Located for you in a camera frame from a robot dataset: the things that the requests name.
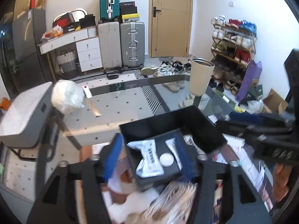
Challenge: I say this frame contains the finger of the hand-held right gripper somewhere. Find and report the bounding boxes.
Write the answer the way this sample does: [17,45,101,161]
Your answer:
[216,119,257,143]
[230,111,290,127]

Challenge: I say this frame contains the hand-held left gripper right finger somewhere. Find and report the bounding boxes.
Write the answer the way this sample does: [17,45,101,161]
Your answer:
[174,133,272,224]

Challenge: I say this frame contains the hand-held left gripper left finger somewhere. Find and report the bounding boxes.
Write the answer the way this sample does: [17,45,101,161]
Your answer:
[27,133,124,224]

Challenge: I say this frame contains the white tube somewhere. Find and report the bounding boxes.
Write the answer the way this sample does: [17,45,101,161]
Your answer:
[165,138,183,171]

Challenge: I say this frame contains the black storage box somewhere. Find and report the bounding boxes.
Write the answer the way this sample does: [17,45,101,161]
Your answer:
[119,105,227,192]

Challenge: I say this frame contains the white wet wipes packet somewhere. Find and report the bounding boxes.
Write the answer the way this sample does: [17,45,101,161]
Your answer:
[127,139,164,178]

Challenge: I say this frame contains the clear plastic packet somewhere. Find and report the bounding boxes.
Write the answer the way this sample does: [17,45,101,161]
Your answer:
[141,181,199,224]

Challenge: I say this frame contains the crumpled white plastic bag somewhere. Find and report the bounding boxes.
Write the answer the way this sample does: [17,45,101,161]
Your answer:
[245,99,264,115]

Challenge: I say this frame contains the white round lid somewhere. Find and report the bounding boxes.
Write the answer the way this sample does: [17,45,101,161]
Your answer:
[159,153,174,168]

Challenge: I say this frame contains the open cardboard box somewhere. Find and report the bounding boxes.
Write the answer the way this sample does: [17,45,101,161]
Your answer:
[263,88,289,115]

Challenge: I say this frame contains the printed desk mat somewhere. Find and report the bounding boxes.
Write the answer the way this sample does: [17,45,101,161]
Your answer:
[78,133,281,224]

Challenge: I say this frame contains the purple bag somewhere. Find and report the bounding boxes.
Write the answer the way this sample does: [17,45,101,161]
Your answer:
[236,61,262,102]

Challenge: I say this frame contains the wooden strip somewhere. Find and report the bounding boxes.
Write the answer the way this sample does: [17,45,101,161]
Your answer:
[86,97,102,117]

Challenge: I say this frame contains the beige trash bin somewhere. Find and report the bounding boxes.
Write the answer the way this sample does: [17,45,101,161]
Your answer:
[189,58,215,97]

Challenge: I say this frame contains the wooden shoe rack with shoes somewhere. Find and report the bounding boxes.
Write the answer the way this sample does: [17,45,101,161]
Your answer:
[210,15,258,95]

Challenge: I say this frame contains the small white red device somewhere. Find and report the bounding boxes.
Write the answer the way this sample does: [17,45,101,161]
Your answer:
[82,85,93,99]

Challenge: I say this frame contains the white plastic bag bundle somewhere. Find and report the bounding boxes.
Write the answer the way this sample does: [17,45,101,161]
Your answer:
[51,80,86,115]

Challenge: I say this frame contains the pile of loose shoes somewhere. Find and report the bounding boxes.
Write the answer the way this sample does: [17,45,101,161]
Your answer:
[141,56,194,108]

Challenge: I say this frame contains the white grey box appliance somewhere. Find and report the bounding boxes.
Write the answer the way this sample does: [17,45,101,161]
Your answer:
[0,82,55,149]

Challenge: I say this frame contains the grey white laundry basket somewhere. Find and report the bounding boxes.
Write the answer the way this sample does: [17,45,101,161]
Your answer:
[56,49,79,80]

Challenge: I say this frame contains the white desk with drawers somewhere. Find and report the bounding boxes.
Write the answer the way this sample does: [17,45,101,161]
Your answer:
[37,26,103,75]

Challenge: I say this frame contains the beige suitcase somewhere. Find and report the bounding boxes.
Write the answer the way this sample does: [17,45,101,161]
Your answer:
[98,21,123,70]

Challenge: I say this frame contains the silver suitcase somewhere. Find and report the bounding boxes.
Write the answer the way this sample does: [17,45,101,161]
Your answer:
[120,21,146,69]

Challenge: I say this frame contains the wooden door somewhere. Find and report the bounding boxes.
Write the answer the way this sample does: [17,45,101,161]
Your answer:
[149,0,194,58]

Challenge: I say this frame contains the orange object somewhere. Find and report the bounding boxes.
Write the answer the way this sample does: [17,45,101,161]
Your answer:
[0,97,11,111]

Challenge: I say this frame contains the grey fridge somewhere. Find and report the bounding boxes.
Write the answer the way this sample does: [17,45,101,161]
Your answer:
[12,8,56,91]

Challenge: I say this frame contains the bag of fruit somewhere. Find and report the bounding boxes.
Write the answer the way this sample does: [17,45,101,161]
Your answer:
[42,26,64,41]

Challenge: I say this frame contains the black handbag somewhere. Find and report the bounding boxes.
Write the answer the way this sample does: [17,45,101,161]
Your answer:
[79,14,97,29]

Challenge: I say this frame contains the yellow black box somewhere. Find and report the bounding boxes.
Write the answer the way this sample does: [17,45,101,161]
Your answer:
[120,13,140,24]

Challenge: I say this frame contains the dark tall cabinet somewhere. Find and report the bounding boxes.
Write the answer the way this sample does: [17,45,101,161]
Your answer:
[0,16,19,92]

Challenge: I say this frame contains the red black bag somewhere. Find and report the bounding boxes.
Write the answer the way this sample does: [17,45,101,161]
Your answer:
[53,12,75,28]

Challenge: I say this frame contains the white curved chair back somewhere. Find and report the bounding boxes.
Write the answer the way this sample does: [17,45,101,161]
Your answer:
[70,9,88,21]

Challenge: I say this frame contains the black flat box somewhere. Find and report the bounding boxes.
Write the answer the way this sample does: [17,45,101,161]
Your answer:
[120,1,138,15]

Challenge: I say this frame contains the teal suitcase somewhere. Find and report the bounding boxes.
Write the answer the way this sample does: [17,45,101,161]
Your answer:
[99,0,120,24]

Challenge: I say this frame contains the flat cardboard pieces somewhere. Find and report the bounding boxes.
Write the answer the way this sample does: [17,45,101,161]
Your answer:
[13,0,48,20]

